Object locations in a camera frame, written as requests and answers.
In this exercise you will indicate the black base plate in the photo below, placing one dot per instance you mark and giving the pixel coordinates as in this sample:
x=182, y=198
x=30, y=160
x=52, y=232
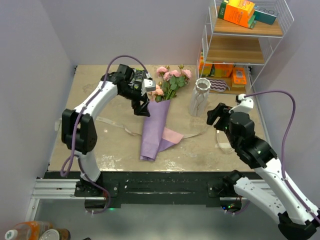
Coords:
x=149, y=188

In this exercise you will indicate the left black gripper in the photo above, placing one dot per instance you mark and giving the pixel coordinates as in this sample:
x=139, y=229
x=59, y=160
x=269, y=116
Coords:
x=137, y=107

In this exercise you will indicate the orange juice bottle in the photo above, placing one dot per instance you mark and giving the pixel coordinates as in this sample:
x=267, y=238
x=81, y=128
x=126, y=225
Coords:
x=30, y=230

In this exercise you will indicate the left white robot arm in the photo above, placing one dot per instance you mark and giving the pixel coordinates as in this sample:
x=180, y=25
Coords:
x=78, y=131

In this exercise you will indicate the teal box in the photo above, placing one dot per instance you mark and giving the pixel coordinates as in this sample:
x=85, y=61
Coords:
x=266, y=15

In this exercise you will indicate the white wire wooden shelf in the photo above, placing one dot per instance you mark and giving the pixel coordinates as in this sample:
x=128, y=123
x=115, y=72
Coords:
x=223, y=42

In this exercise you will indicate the pink inner wrapping paper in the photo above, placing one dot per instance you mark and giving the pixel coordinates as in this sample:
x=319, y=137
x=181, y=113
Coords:
x=172, y=136

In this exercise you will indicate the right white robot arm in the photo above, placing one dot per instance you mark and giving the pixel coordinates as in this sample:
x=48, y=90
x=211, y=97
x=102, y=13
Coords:
x=294, y=220

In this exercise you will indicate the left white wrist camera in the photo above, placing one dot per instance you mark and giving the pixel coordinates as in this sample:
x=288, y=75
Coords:
x=148, y=85

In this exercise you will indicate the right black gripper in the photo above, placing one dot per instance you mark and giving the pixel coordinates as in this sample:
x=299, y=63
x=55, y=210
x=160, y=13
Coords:
x=225, y=114

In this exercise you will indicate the orange box bottom middle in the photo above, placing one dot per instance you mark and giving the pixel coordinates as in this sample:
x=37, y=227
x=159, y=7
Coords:
x=223, y=70

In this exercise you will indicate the purple wavy eye mask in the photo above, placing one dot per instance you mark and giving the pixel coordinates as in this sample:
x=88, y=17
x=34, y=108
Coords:
x=218, y=85

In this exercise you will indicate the beige ribbon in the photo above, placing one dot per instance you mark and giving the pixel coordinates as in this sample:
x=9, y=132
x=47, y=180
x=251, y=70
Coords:
x=224, y=146

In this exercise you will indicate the orange green box top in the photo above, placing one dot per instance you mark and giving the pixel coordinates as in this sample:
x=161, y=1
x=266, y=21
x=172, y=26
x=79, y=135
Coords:
x=239, y=12

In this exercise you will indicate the aluminium rail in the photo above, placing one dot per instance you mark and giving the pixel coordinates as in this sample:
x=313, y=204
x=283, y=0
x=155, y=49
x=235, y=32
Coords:
x=52, y=189

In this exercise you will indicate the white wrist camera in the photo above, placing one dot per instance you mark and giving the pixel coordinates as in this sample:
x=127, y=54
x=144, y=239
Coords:
x=148, y=85
x=244, y=104

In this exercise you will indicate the tin can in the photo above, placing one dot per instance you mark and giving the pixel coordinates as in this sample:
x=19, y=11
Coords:
x=56, y=234

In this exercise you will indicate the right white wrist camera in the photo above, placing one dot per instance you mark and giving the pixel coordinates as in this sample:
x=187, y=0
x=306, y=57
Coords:
x=244, y=104

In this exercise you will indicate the white ribbed ceramic vase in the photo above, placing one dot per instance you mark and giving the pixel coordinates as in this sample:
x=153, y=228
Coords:
x=199, y=97

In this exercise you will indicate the orange packet bottom right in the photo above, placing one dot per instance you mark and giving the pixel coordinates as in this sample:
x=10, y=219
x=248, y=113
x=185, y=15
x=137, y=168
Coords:
x=238, y=77

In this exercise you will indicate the pink rose bouquet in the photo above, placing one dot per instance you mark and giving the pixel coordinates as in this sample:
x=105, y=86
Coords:
x=171, y=82

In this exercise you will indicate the black green product box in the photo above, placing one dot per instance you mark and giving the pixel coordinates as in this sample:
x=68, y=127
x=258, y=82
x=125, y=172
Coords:
x=137, y=78

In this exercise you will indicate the purple wrapping paper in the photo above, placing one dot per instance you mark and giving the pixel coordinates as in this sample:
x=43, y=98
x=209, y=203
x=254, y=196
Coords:
x=152, y=140

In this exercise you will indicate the orange box bottom left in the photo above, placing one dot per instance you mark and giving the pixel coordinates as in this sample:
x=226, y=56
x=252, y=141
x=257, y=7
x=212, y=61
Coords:
x=205, y=69

